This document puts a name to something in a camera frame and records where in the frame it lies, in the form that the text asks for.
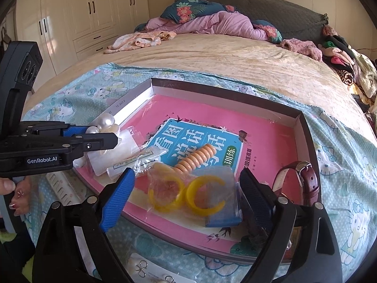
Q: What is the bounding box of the cartoon cat printed blanket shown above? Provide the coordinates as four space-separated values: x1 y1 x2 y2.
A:
9 62 377 283

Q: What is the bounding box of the grey quilted headboard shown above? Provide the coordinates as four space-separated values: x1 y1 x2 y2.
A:
174 0 329 37

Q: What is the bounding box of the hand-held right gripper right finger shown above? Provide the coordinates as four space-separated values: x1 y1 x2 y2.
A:
239 168 344 283

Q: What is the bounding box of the beige bedspread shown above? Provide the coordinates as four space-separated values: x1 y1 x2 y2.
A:
20 32 372 130

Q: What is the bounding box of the pink and floral quilt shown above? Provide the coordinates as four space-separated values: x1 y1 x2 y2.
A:
134 0 283 43

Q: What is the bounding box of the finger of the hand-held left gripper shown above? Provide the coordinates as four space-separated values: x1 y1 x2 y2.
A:
60 133 119 166
20 120 89 138

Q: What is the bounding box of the white ribbed plastic strip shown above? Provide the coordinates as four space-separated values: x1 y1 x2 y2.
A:
45 171 86 210

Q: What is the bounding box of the yellow ring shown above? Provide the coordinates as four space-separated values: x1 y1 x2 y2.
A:
134 161 189 213
186 175 226 216

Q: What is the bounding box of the clear plastic bag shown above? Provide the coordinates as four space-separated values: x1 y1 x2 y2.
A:
86 126 145 178

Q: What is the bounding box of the person's green clothing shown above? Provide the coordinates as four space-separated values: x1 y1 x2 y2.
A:
0 232 40 283

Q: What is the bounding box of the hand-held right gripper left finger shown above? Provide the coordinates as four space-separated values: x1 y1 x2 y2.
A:
35 167 136 283

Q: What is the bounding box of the cream wardrobe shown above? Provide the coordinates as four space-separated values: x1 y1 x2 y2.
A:
15 0 151 75

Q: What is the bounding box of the clear bag with printed label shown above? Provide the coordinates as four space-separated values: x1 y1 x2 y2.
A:
107 149 156 181

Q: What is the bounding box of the pink fluffy garment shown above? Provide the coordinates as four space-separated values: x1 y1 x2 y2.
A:
279 38 324 62

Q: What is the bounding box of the grey cardboard box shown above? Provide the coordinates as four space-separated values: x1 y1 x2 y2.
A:
72 77 321 266

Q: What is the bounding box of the person's left hand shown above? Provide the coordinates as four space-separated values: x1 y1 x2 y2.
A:
0 177 33 217

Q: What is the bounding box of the white card with silver earrings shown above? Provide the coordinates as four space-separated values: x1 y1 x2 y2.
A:
127 252 201 283

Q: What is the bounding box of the large white pearl jewelry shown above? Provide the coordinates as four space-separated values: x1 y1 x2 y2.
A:
88 113 122 154

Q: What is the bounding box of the orange spiral hair tie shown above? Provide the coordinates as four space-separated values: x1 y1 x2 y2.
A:
174 143 220 174

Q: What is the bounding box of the peach patterned garment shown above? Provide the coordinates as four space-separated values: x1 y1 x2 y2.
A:
104 30 177 54

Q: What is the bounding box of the pile of clothes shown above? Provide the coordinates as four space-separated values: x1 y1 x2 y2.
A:
318 25 377 115

